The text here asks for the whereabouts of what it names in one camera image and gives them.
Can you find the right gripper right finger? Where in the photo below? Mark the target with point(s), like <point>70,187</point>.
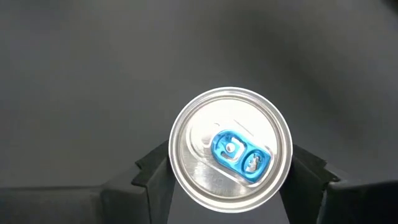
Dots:
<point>314,193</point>

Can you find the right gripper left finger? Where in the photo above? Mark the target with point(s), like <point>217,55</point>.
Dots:
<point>140,199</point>

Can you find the Red Bull Sugarfree can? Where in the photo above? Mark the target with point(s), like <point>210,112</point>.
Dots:
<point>230,149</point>

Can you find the black table mat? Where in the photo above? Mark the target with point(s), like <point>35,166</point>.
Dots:
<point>93,77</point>

